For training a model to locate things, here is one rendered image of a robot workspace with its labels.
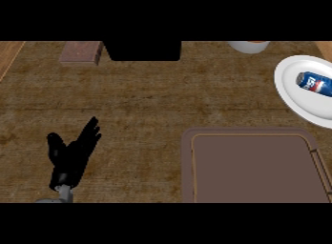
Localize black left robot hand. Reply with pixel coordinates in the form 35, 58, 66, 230
46, 115, 103, 193

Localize white round plate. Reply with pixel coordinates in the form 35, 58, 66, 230
273, 54, 332, 131

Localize blue soda can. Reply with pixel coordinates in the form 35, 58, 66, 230
294, 71, 332, 98

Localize brown rectangular tray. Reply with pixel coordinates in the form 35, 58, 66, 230
180, 127, 332, 204

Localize white round cup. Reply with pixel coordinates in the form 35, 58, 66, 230
226, 41, 272, 54

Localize reddish brown wooden block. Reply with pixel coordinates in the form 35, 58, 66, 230
57, 41, 106, 67

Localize black box appliance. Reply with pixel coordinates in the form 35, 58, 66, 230
102, 41, 183, 62

